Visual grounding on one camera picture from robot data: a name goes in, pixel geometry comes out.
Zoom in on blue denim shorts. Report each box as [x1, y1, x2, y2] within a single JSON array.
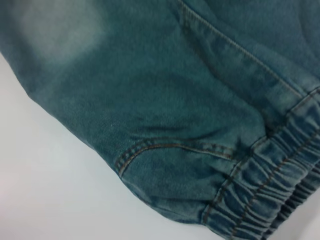
[[0, 0, 320, 240]]

